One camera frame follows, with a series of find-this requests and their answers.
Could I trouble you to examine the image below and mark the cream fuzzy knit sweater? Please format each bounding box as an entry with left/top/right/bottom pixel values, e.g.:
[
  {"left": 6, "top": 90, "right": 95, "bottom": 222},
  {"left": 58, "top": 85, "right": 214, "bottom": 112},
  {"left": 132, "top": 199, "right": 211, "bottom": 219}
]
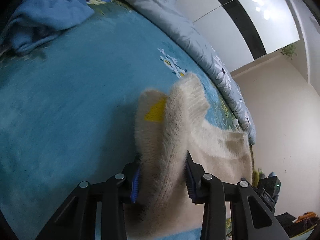
[{"left": 125, "top": 73, "right": 253, "bottom": 239}]

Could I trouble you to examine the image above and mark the clothes pile on floor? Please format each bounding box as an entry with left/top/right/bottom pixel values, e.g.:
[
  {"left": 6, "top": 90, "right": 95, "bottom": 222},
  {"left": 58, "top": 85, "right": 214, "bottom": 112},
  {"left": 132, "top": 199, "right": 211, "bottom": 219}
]
[{"left": 252, "top": 170, "right": 319, "bottom": 239}]

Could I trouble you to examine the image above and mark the teal floral bed sheet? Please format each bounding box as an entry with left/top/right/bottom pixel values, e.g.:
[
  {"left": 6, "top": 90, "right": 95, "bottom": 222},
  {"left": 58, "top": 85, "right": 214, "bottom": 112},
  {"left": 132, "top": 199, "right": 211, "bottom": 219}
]
[{"left": 0, "top": 0, "right": 254, "bottom": 240}]

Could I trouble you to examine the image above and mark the green hanging plant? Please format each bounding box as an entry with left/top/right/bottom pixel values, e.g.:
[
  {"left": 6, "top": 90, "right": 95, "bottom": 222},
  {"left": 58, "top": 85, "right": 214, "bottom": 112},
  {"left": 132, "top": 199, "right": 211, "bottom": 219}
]
[{"left": 280, "top": 43, "right": 297, "bottom": 60}]

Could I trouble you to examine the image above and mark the white black sliding wardrobe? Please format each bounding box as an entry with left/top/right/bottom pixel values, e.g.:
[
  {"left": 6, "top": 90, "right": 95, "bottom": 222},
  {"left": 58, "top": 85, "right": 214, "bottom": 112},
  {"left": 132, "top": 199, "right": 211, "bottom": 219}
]
[{"left": 176, "top": 0, "right": 299, "bottom": 72}]

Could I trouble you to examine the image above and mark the blue garment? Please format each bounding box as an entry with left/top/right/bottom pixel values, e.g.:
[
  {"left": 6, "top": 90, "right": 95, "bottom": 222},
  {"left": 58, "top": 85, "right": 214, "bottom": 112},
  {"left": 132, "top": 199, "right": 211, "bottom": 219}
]
[{"left": 1, "top": 0, "right": 94, "bottom": 55}]

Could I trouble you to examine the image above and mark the light blue floral quilt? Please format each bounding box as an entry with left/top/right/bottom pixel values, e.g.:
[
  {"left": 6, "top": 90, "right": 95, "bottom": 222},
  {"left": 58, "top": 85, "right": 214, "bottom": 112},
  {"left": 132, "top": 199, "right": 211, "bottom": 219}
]
[{"left": 125, "top": 0, "right": 256, "bottom": 145}]

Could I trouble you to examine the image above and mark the black camera box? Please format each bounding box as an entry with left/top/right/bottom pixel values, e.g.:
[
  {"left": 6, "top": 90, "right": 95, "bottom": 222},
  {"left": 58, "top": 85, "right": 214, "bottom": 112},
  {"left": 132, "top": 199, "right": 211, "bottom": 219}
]
[{"left": 258, "top": 175, "right": 281, "bottom": 203}]

